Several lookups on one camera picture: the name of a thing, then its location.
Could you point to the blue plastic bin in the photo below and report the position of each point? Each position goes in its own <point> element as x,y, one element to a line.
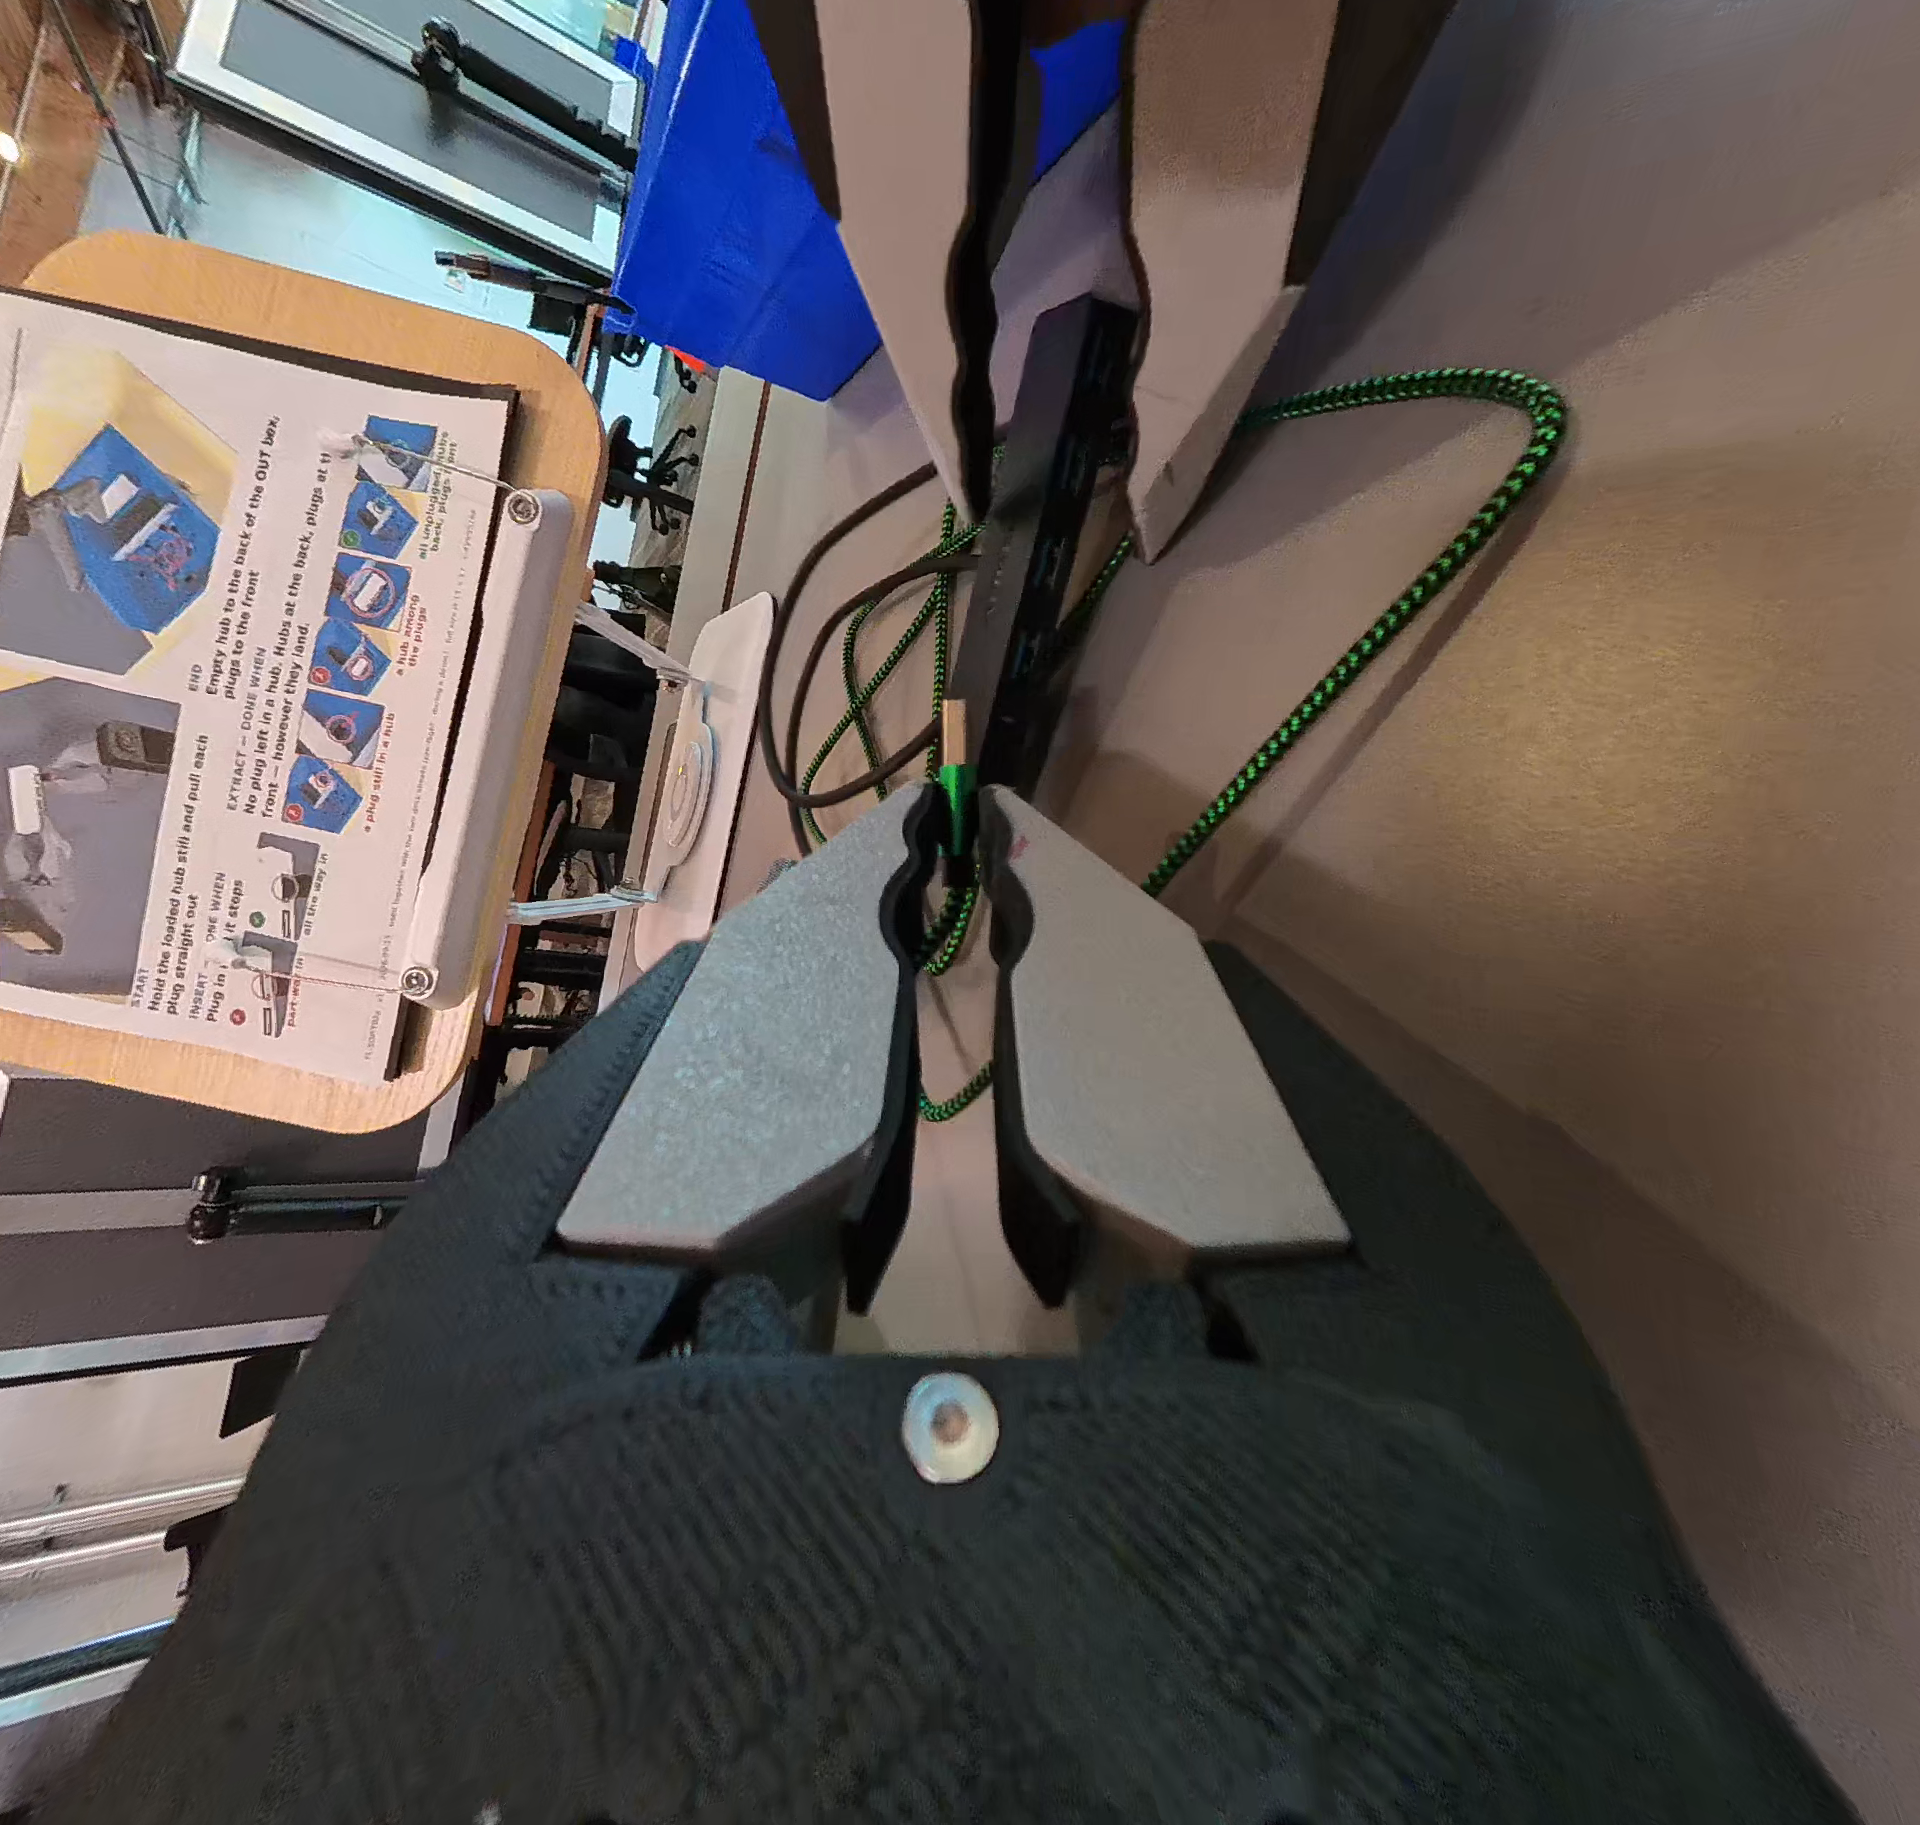
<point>721,204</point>

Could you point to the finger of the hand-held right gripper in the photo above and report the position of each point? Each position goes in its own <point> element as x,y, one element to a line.
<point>1229,130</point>
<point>891,86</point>

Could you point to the black usb hub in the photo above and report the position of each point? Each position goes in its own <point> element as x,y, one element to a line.
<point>1051,537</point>

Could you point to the grey aluminium framed case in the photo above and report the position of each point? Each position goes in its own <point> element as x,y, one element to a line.
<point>302,70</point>
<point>120,1301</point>

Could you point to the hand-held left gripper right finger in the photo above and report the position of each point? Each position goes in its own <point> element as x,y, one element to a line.
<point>1169,1090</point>

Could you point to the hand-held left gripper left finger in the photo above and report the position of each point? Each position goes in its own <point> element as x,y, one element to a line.
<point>750,1074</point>

